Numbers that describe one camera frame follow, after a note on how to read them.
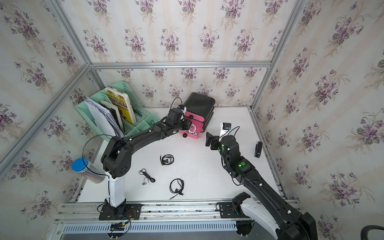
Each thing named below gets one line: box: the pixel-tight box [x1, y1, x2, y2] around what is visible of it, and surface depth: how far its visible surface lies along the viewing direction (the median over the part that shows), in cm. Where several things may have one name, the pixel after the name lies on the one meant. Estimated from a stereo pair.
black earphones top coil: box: [160, 154, 175, 166], surface depth 93 cm
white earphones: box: [188, 123, 198, 136], surface depth 97 cm
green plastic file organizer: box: [75, 80, 160, 142], surface depth 95 cm
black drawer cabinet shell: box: [183, 92, 216, 132], surface depth 103 cm
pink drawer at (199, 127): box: [178, 121, 204, 139], surface depth 97 cm
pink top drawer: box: [184, 111, 205, 122], surface depth 95 cm
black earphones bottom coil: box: [169, 178, 185, 200], surface depth 83 cm
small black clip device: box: [254, 141, 263, 158], surface depth 95 cm
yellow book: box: [104, 87, 137, 125], surface depth 97 cm
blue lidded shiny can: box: [71, 157, 107, 184], surface depth 73 cm
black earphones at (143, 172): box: [138, 168, 156, 185], surface depth 86 cm
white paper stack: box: [84, 96, 124, 139], surface depth 85 cm
